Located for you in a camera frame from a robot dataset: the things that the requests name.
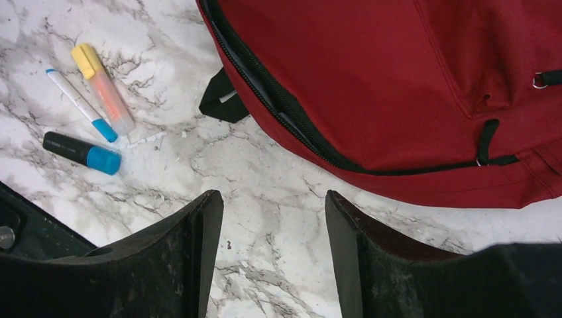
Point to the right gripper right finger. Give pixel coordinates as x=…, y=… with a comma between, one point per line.
x=381, y=272

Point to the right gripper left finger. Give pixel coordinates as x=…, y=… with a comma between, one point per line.
x=164, y=270

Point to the red backpack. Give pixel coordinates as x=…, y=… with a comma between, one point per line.
x=438, y=103

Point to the black blue highlighter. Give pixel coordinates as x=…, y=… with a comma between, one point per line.
x=82, y=152

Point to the blue white pen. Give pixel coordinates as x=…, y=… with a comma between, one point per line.
x=100, y=124

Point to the yellow orange highlighter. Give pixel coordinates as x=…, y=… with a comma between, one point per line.
x=104, y=89

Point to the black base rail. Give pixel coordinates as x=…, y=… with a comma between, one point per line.
x=30, y=232

